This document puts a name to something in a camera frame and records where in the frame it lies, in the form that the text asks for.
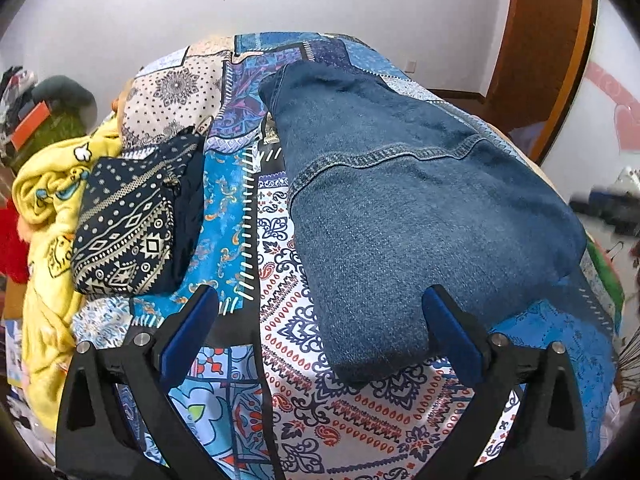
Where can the green patterned bag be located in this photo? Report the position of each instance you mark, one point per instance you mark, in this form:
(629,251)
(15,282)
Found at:
(60,132)

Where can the red plush toy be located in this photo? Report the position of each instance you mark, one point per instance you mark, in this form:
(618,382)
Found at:
(12,245)

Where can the yellow cartoon print blanket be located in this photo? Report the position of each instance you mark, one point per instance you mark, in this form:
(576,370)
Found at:
(45,195)

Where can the brown wooden door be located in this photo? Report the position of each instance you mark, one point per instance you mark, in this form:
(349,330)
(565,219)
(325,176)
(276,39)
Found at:
(540,50)

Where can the blue patchwork bedspread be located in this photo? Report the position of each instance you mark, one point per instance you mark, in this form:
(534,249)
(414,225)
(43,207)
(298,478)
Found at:
(300,360)

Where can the blue denim jacket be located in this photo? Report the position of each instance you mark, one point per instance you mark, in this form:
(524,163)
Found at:
(400,200)

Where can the dark patterned folded cloth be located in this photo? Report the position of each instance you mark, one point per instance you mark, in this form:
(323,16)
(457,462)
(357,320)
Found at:
(130,220)

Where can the white wall outlet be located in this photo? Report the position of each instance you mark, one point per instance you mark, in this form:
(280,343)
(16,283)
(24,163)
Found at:
(412,66)

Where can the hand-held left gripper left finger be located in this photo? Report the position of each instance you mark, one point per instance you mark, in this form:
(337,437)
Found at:
(187,332)

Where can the dark grey-green bundle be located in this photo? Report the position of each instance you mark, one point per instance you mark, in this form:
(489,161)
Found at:
(65,95)

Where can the orange box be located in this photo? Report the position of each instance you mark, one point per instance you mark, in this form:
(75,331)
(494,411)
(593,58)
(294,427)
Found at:
(31,125)

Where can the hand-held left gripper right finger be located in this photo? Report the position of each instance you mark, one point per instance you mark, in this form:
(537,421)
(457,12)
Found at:
(452,332)

